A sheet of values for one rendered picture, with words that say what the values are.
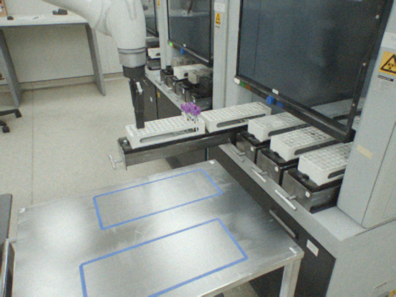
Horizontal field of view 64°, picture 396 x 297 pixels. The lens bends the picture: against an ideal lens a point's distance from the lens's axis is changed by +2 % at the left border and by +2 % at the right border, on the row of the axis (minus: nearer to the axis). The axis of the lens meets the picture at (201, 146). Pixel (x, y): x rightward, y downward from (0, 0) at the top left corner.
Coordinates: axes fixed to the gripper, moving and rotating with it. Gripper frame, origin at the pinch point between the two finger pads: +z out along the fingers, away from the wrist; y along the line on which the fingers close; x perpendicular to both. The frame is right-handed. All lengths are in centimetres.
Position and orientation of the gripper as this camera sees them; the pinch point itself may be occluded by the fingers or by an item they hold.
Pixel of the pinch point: (139, 119)
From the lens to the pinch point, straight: 118.7
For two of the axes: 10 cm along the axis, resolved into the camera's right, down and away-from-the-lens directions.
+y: -4.2, -4.5, 7.9
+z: 0.0, 8.7, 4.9
